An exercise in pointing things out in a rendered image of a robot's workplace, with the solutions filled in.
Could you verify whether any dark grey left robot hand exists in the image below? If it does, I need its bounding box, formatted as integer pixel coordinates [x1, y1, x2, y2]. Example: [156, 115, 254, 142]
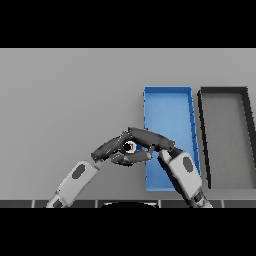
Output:
[90, 130, 137, 167]

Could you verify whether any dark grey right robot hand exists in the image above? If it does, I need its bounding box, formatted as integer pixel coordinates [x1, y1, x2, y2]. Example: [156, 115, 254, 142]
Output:
[127, 126, 185, 163]

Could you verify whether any blue pipe with pale ring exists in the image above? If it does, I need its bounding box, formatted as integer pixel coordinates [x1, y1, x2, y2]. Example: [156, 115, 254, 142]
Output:
[122, 140, 144, 155]

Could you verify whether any blue bin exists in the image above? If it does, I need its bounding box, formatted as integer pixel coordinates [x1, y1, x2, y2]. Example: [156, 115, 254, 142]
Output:
[142, 86, 202, 193]

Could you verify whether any dark grey bin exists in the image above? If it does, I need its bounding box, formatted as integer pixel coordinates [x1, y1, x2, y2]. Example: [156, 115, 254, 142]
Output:
[196, 86, 256, 191]

